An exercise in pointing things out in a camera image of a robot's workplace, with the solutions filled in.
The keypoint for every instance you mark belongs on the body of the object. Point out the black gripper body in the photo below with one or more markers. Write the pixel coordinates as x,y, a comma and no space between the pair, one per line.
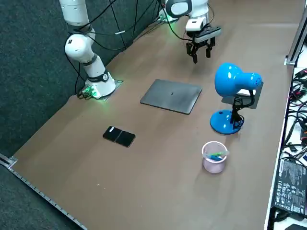
206,33

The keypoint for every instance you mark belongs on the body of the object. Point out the blue desk lamp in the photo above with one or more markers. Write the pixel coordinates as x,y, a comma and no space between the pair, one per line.
227,76

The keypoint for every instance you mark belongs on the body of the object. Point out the grey laptop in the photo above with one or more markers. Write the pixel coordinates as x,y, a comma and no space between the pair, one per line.
168,95

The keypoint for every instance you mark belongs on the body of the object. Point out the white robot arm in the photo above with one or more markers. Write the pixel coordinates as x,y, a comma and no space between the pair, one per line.
79,48

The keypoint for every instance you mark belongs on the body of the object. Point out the white computer mouse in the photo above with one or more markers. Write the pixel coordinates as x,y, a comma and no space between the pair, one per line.
243,92

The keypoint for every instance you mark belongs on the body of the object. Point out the green pen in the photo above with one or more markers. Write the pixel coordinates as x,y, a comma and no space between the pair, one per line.
218,153

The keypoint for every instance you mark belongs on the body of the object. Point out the blue pen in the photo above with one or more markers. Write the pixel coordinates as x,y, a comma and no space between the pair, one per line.
216,158

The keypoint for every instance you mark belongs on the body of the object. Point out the black phone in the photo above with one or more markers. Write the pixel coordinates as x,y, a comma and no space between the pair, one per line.
118,136

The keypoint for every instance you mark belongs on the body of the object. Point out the pink translucent pen cup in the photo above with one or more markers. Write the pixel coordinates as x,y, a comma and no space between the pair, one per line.
213,167

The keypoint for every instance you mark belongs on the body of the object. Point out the black labelled power adapter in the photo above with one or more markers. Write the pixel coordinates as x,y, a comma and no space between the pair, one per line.
290,184

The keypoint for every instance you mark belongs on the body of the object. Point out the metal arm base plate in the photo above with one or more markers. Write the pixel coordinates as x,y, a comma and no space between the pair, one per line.
163,18
117,82

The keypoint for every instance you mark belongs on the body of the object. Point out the aluminium frame post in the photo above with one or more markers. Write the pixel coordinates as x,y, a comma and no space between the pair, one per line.
296,36

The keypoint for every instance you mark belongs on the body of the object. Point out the aluminium table edge rail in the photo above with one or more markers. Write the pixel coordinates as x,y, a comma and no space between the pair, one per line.
36,189

